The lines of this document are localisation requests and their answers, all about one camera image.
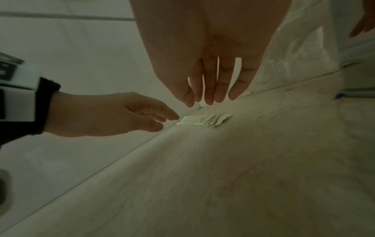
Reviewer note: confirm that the person's right hand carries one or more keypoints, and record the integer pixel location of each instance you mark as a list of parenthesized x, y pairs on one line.
[(205, 27)]

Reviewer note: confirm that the clear plastic sheet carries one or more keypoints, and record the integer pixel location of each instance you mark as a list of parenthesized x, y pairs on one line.
[(298, 60)]

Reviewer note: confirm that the blue tape piece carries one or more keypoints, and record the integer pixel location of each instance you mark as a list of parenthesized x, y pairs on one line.
[(339, 95)]

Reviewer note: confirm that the white printed paper slip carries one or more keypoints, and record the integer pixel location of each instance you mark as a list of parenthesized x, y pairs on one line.
[(205, 119)]

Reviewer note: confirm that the person's left hand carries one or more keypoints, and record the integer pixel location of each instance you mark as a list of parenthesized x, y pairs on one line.
[(96, 113)]

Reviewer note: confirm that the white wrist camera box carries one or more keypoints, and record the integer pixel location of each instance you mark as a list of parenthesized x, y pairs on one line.
[(16, 90)]

